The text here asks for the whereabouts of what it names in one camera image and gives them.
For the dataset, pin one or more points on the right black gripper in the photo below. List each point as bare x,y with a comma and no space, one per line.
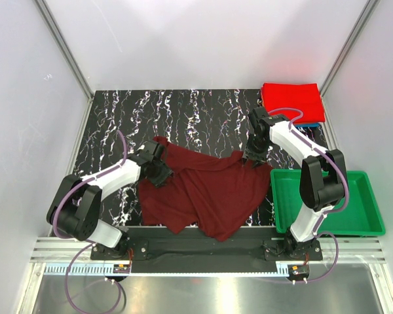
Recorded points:
248,153

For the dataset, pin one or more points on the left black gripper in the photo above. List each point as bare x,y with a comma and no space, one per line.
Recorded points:
166,173

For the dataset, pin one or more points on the dark red t-shirt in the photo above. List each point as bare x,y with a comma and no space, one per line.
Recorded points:
217,194

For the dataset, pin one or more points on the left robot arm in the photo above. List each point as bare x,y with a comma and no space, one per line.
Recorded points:
75,209

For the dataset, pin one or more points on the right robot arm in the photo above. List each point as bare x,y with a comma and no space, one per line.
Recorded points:
323,183

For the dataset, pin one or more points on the folded blue t-shirt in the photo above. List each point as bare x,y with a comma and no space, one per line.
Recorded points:
309,125

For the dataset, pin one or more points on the folded bright red t-shirt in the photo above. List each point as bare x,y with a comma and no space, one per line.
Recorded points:
289,99

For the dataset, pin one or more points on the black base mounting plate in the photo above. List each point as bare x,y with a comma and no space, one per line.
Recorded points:
250,251

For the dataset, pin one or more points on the left connector box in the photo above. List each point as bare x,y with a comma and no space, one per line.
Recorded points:
122,268

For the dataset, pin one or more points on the connector box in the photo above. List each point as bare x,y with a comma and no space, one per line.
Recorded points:
299,270
122,268

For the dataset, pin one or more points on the right connector box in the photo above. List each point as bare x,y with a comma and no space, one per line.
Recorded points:
299,270

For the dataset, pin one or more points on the green plastic tray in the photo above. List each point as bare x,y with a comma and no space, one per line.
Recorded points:
361,217

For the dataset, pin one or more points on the aluminium front rail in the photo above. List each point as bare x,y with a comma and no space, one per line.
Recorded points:
352,277

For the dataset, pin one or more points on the left aluminium frame post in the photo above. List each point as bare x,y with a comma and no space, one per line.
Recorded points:
63,46

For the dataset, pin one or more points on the aluminium frame post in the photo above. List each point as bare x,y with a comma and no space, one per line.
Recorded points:
357,29
63,46

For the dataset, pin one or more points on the right aluminium frame post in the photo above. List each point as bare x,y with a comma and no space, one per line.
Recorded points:
357,29

